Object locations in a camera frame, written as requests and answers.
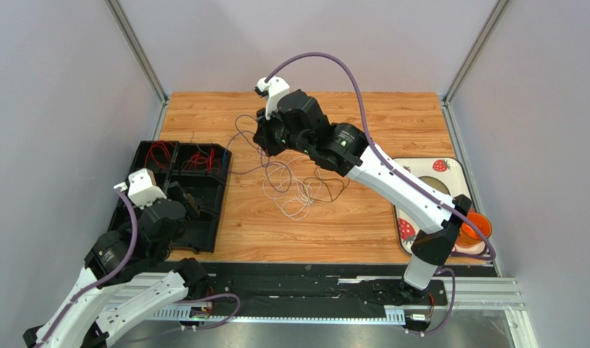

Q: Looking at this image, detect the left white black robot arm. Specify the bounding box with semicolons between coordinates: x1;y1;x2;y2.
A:
23;171;209;347

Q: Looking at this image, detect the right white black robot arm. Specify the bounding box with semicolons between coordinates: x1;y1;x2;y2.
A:
253;88;472;291

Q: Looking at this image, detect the black compartment organizer tray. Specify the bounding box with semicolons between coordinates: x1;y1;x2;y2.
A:
129;141;233;254

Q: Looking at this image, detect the beige ceramic bowl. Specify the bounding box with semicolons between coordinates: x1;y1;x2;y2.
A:
419;176;451;195

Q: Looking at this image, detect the strawberry pattern white tray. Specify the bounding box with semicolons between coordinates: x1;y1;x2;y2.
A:
394;157;471;255

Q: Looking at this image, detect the orange plastic cup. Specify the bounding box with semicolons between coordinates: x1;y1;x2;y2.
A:
456;212;493;249

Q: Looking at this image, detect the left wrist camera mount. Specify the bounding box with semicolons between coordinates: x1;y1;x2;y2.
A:
113;168;167;210

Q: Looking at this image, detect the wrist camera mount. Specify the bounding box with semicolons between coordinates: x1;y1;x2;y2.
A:
113;168;167;210
255;76;290;120

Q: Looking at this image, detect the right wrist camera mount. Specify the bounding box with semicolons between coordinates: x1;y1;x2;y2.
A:
255;76;290;120

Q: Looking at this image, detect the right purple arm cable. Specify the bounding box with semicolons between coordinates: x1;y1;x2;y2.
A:
264;51;496;337

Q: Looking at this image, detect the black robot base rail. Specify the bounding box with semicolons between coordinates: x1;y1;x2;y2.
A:
188;262;449;315

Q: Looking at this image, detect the left aluminium frame post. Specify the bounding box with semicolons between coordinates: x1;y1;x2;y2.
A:
105;0;169;104

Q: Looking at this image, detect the aluminium frame post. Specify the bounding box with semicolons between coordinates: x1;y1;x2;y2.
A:
105;0;169;104
443;0;512;104

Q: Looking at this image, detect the white slotted cable duct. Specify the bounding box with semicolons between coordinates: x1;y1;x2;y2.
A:
148;305;407;326

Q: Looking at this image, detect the right aluminium frame post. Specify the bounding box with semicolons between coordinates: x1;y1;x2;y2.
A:
443;0;512;104

